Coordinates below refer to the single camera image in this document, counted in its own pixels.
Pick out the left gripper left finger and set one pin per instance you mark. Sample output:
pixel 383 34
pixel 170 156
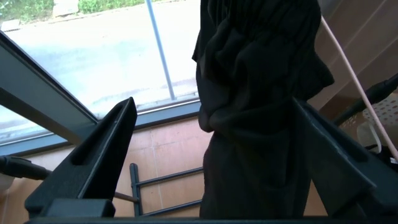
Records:
pixel 99 180

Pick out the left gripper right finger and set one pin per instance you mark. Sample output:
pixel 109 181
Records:
pixel 335 174

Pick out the black garment with white label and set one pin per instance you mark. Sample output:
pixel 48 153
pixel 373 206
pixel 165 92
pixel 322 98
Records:
pixel 385 155

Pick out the black clothes rack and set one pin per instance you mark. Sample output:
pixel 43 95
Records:
pixel 135 186

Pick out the white laundry basket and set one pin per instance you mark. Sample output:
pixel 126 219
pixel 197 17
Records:
pixel 388 109

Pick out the window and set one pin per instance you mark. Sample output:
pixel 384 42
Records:
pixel 109 56

